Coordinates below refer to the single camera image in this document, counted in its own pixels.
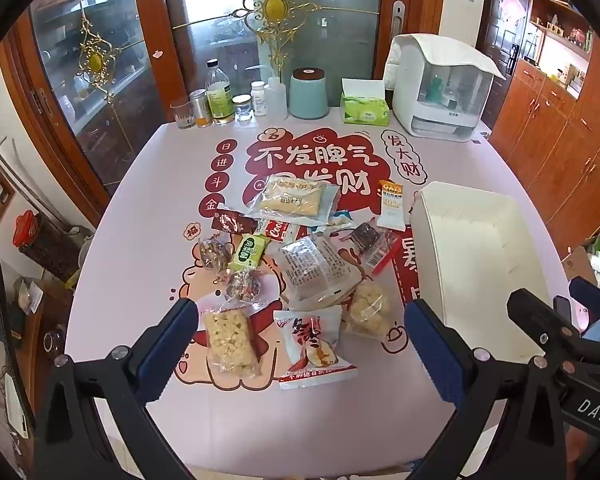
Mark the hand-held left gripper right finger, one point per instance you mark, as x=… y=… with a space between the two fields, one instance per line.
x=432 y=350

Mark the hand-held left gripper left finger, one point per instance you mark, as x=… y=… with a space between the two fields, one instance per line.
x=176 y=332

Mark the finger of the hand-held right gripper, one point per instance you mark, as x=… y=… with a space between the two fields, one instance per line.
x=532 y=310
x=592 y=297

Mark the white cardboard box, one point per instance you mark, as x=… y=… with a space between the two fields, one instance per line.
x=480 y=260

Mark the red and white cream biscuit packet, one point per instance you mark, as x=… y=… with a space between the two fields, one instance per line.
x=279 y=234

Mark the blue snack packet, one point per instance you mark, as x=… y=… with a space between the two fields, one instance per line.
x=342 y=218

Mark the clear pale biscuit packet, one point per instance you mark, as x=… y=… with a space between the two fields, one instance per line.
x=292 y=201

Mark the brown cardboard box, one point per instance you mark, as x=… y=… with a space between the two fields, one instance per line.
x=577 y=266

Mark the clear puffed rice bar packet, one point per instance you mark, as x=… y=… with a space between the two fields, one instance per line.
x=227 y=345

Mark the clear puffed ball packet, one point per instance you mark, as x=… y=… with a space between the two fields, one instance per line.
x=367 y=308

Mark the clear wrapped nut cluster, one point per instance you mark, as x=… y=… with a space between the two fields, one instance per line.
x=214 y=254
x=245 y=286

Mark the pink printed table mat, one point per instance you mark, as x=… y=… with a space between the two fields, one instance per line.
x=220 y=420

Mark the green snack packet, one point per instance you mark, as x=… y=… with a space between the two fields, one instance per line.
x=248 y=252

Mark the white and red snack packet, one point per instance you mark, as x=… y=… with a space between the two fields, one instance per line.
x=315 y=347

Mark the red packet with dark snack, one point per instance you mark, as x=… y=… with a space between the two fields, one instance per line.
x=372 y=242

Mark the brown candy packet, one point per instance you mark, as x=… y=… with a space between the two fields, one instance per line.
x=230 y=221

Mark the brown wooden cabinet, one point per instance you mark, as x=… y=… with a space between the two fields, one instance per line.
x=565 y=160

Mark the large clear bread packet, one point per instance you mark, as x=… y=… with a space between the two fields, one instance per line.
x=315 y=270

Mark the orange and white oat bar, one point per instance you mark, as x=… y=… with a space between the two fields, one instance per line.
x=393 y=207

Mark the red container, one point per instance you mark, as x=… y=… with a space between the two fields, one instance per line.
x=25 y=229

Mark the small glass cup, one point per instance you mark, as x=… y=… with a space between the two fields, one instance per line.
x=182 y=115

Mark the silver metal can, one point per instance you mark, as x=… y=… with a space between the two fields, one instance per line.
x=201 y=109

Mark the small glass jar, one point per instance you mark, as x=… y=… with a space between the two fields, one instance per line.
x=243 y=109

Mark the glass bottle with green label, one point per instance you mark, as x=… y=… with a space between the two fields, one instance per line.
x=219 y=95

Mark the white pill bottle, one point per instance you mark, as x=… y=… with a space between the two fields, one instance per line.
x=258 y=100

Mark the white countertop appliance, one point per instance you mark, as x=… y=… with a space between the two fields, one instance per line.
x=420 y=90

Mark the green tissue pack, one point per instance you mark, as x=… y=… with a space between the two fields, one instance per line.
x=366 y=109

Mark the wooden framed glass door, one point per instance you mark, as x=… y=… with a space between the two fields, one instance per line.
x=110 y=90
x=330 y=20

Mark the translucent plastic bottle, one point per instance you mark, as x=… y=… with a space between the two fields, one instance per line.
x=276 y=100

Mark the teal canister with brown lid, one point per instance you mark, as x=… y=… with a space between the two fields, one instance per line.
x=308 y=94

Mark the dark wooden door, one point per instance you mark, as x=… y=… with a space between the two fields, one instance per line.
x=500 y=35

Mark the wooden wall shelf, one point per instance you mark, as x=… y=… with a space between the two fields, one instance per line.
x=565 y=25

